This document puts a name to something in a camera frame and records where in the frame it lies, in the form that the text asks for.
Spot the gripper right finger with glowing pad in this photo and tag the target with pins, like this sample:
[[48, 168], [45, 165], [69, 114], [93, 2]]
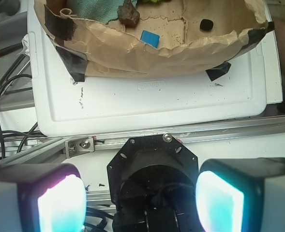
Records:
[[241, 195]]

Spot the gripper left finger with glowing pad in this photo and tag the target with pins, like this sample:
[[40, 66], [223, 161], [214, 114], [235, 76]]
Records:
[[41, 198]]

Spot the small black block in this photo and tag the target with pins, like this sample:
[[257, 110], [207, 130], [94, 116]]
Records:
[[206, 25]]

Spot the brown paper bag bin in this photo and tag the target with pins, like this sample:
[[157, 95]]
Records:
[[90, 48]]

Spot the blue rectangular block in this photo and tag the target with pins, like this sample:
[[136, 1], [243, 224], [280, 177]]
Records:
[[150, 38]]

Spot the teal woven cloth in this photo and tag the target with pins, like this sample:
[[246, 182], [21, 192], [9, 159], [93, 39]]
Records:
[[102, 11]]

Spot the brown rock chunk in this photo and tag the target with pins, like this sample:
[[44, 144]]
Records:
[[128, 15]]

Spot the green leafy object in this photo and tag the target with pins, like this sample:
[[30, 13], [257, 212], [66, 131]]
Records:
[[151, 1]]

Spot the aluminium extrusion rail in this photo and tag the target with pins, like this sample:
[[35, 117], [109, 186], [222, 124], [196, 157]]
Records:
[[57, 149]]

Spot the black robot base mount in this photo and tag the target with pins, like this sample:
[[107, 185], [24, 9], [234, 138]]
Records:
[[153, 188]]

